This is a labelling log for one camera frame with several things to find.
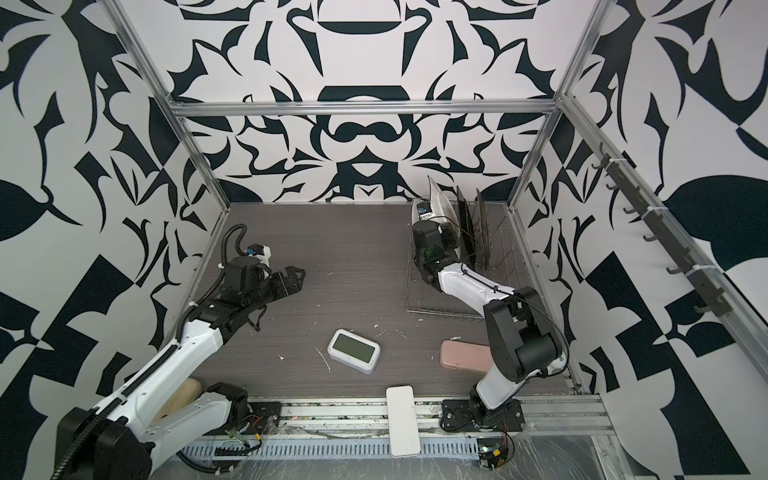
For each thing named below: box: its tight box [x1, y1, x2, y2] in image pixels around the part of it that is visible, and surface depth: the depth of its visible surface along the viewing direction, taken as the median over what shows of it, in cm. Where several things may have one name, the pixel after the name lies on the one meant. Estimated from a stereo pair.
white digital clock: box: [327, 329, 381, 374], surface depth 83 cm
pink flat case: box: [440, 339, 494, 373], surface depth 85 cm
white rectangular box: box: [385, 385, 421, 458], surface depth 71 cm
